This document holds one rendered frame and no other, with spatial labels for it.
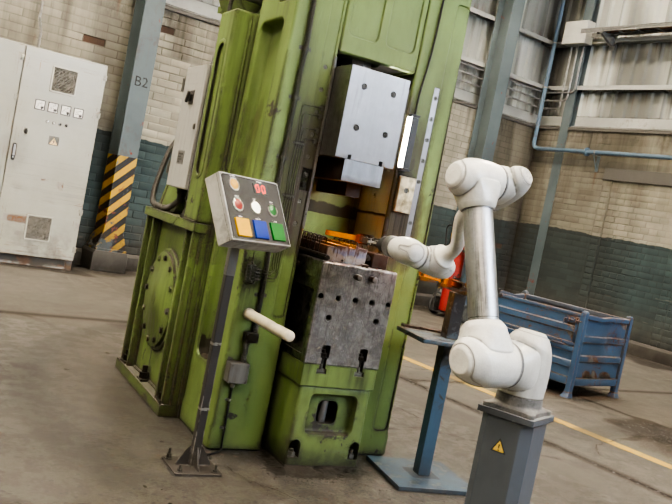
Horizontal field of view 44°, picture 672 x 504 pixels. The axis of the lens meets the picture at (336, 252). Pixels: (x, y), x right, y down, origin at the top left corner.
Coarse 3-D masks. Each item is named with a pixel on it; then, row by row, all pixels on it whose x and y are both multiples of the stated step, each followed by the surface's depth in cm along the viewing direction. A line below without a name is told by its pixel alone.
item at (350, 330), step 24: (312, 264) 364; (336, 264) 358; (312, 288) 363; (336, 288) 360; (384, 288) 371; (288, 312) 386; (312, 312) 357; (336, 312) 362; (360, 312) 367; (384, 312) 373; (312, 336) 358; (336, 336) 363; (360, 336) 369; (384, 336) 374; (312, 360) 359; (336, 360) 365; (360, 360) 371
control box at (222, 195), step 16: (224, 176) 319; (240, 176) 327; (208, 192) 320; (224, 192) 315; (240, 192) 323; (256, 192) 331; (272, 192) 340; (224, 208) 314; (224, 224) 313; (224, 240) 313; (240, 240) 314; (256, 240) 321; (272, 240) 329; (288, 240) 337
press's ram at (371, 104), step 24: (336, 72) 368; (360, 72) 358; (336, 96) 364; (360, 96) 359; (384, 96) 364; (336, 120) 361; (360, 120) 361; (384, 120) 366; (336, 144) 358; (360, 144) 362; (384, 144) 368; (384, 168) 376
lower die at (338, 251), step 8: (304, 240) 383; (312, 240) 383; (328, 240) 383; (336, 240) 387; (320, 248) 367; (328, 248) 362; (336, 248) 364; (344, 248) 366; (360, 248) 370; (336, 256) 364; (344, 256) 366; (352, 256) 368; (360, 256) 370; (352, 264) 369; (360, 264) 371
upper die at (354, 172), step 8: (320, 160) 380; (328, 160) 373; (336, 160) 366; (344, 160) 360; (352, 160) 362; (320, 168) 379; (328, 168) 372; (336, 168) 365; (344, 168) 360; (352, 168) 362; (360, 168) 364; (368, 168) 366; (376, 168) 368; (320, 176) 378; (328, 176) 371; (336, 176) 364; (344, 176) 361; (352, 176) 363; (360, 176) 364; (368, 176) 366; (376, 176) 368; (360, 184) 366; (368, 184) 367; (376, 184) 369
